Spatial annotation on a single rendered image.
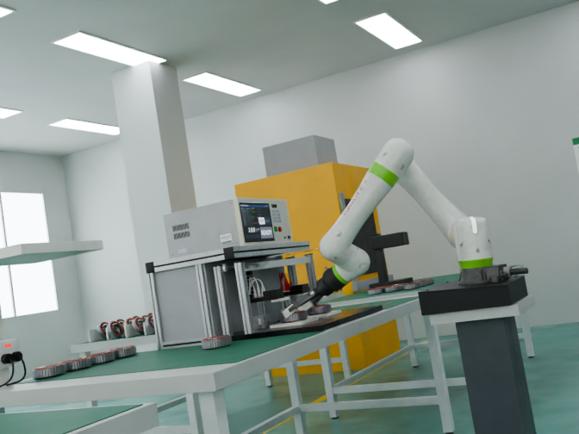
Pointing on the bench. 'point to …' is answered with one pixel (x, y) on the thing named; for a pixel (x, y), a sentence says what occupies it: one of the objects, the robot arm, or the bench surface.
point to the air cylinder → (263, 321)
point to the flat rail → (276, 263)
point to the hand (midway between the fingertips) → (293, 312)
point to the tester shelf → (227, 255)
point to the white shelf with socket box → (20, 252)
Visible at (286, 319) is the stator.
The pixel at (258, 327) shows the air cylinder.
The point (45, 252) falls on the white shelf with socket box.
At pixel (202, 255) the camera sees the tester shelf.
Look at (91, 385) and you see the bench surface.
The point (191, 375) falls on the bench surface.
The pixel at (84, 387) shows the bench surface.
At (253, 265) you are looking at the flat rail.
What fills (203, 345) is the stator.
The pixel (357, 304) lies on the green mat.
